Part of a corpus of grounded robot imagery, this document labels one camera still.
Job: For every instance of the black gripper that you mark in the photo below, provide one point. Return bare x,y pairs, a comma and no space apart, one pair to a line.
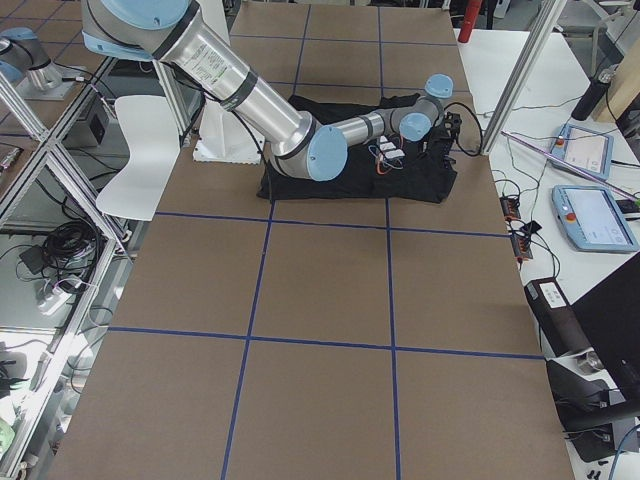
436,141

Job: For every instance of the black graphic t-shirt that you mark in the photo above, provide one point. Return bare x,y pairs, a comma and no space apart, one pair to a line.
423,177

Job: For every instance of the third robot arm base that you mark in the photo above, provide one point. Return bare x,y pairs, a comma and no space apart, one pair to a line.
27,66

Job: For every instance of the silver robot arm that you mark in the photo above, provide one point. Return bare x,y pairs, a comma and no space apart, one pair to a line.
175,33

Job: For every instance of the orange terminal block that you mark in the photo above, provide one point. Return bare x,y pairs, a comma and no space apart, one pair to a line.
518,230

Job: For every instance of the red bottle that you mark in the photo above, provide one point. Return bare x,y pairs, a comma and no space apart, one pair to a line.
470,17

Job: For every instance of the far blue teach pendant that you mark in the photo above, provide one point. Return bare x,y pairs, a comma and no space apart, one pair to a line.
585,149

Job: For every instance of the blue teach pendant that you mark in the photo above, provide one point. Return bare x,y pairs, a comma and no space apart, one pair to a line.
585,149
592,220

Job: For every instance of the black water bottle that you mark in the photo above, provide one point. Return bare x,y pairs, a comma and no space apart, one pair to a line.
598,87

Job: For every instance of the near blue teach pendant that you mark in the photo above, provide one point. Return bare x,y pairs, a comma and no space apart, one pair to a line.
592,220

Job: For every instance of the black monitor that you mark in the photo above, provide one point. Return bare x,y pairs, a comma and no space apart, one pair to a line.
596,417

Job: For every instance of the white plastic chair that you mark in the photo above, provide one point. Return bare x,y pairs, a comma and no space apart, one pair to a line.
152,137

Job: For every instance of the grey electrical box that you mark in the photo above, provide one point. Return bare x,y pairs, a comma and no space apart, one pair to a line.
90,127

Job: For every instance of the white power strip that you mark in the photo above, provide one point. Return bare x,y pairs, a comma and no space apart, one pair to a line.
55,295

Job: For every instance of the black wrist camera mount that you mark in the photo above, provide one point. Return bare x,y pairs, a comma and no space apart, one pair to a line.
452,123

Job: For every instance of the aluminium frame post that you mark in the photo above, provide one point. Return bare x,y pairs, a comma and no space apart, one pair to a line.
533,46

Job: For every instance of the aluminium frame rail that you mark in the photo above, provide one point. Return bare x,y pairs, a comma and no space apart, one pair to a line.
50,153

